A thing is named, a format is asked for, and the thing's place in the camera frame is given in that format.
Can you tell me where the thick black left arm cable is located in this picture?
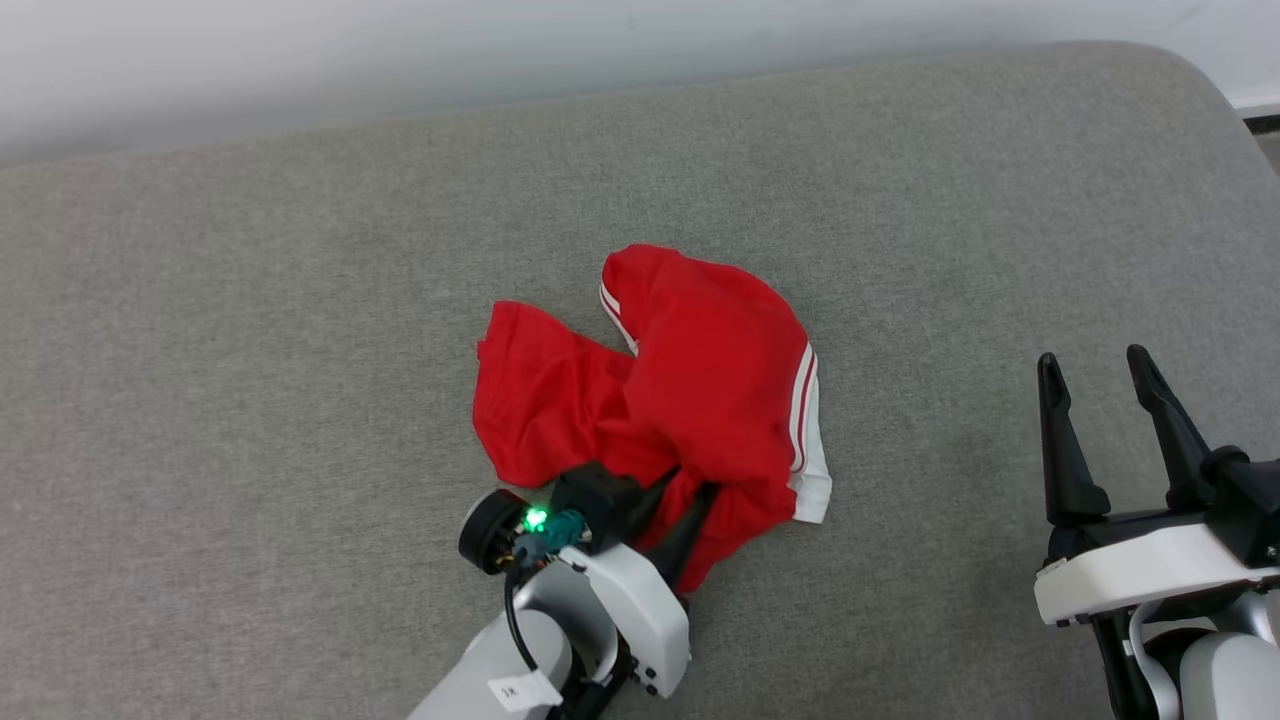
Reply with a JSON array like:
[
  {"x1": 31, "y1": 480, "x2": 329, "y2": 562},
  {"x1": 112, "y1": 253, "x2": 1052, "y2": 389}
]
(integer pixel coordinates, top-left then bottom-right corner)
[{"x1": 503, "y1": 565, "x2": 543, "y2": 676}]

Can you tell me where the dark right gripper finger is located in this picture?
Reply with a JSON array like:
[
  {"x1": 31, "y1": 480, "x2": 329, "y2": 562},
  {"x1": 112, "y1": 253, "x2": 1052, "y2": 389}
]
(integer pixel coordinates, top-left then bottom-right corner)
[
  {"x1": 1036, "y1": 352, "x2": 1112, "y2": 527},
  {"x1": 1126, "y1": 344, "x2": 1217, "y2": 513}
]

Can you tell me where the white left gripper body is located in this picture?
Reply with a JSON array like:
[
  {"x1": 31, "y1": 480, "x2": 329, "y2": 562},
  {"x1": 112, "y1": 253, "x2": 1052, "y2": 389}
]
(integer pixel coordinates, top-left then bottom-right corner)
[{"x1": 545, "y1": 543, "x2": 692, "y2": 699}]

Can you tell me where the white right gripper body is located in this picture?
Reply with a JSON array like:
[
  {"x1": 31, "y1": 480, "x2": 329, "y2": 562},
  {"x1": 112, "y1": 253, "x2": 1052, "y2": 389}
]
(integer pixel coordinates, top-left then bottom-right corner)
[{"x1": 1033, "y1": 508, "x2": 1280, "y2": 629}]

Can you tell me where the red white-sleeved t-shirt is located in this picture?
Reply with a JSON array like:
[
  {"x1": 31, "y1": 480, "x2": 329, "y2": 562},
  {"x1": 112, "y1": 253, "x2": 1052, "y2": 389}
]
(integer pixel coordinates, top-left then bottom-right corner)
[{"x1": 472, "y1": 243, "x2": 834, "y2": 596}]

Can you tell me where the white paper label tag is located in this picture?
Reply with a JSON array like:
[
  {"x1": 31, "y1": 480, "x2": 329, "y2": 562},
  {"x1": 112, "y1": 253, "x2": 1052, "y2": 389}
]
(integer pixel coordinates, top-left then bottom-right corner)
[{"x1": 487, "y1": 671, "x2": 564, "y2": 714}]

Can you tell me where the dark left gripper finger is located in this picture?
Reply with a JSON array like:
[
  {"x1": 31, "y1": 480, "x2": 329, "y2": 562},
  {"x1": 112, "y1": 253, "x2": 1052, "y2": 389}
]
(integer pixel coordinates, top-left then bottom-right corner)
[
  {"x1": 654, "y1": 484, "x2": 724, "y2": 592},
  {"x1": 624, "y1": 465, "x2": 684, "y2": 550}
]

